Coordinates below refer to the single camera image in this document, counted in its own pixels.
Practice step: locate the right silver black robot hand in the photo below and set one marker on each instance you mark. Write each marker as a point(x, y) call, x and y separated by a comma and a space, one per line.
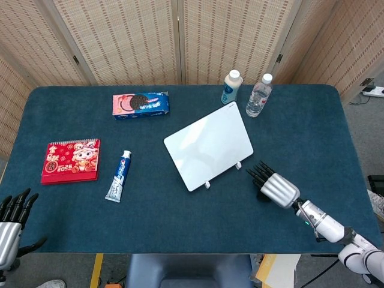
point(280, 189)

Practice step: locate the white power strip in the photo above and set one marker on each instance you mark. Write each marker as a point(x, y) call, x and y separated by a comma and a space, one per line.
point(374, 91)

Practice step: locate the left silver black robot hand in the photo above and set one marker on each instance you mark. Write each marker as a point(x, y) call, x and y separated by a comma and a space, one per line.
point(9, 237)

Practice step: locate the clear plastic water bottle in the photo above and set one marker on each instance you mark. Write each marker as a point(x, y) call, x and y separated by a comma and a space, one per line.
point(258, 99)

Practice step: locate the red desk calendar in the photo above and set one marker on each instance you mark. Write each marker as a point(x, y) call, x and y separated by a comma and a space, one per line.
point(72, 162)

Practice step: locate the white plastic board stand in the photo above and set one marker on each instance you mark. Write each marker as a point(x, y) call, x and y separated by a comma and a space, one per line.
point(207, 184)

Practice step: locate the yellow white cardboard sheet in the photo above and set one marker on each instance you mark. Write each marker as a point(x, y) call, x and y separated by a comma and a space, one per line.
point(279, 270)

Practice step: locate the woven bamboo folding screen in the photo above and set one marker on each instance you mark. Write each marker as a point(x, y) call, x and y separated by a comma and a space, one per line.
point(126, 39)

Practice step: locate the white milk drink bottle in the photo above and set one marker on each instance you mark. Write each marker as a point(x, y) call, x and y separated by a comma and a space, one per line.
point(230, 90)

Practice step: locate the dark blue table mat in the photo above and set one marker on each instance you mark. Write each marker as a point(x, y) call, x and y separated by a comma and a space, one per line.
point(180, 222)

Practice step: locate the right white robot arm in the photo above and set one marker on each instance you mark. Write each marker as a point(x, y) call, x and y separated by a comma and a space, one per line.
point(325, 226)

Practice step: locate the blue white toothpaste tube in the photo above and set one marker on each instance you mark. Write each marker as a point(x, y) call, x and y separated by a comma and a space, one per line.
point(120, 177)

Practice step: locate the white tablet board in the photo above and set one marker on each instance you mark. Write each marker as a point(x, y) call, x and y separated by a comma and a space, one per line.
point(207, 144)

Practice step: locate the blue pink cookie box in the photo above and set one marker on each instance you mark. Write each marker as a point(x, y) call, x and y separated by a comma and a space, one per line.
point(141, 105)

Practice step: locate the black box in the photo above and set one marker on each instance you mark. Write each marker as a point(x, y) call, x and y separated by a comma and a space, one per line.
point(376, 183)

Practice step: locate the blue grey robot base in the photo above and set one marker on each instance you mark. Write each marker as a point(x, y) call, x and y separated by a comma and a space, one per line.
point(189, 270)

